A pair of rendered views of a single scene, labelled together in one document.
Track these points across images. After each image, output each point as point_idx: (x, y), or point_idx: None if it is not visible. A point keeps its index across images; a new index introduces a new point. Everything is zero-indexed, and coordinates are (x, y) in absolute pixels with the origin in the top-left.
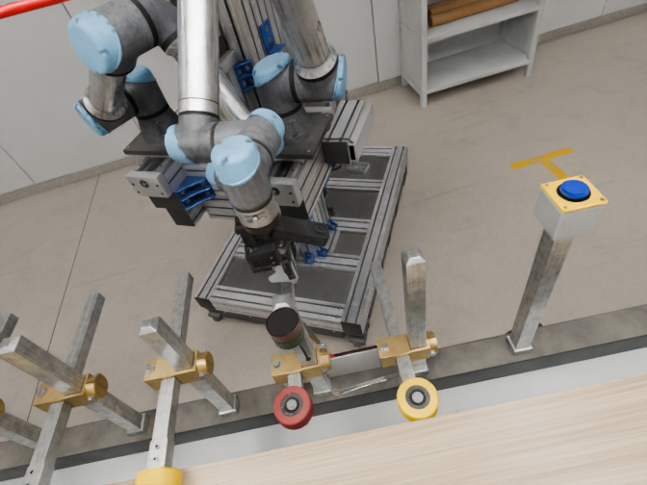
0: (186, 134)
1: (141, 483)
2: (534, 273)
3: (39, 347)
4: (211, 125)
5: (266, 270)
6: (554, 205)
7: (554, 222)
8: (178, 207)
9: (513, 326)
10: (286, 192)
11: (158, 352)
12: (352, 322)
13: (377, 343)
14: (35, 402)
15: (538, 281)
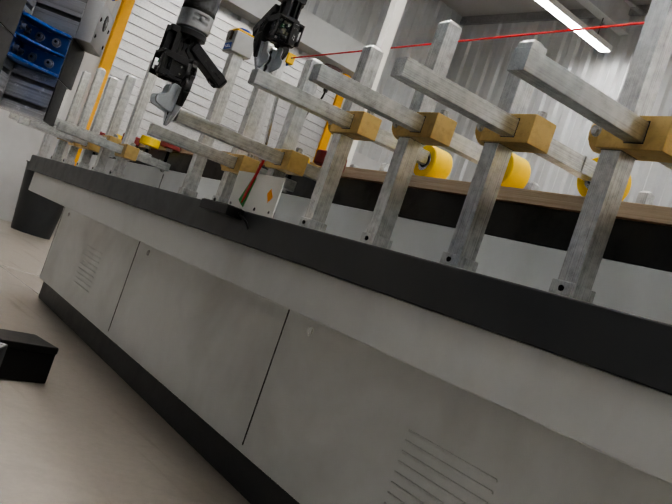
0: None
1: (439, 148)
2: (222, 99)
3: (430, 47)
4: None
5: (291, 48)
6: (250, 37)
7: (251, 47)
8: (13, 24)
9: (193, 169)
10: (107, 30)
11: (373, 82)
12: (2, 345)
13: (247, 156)
14: (454, 121)
15: (226, 102)
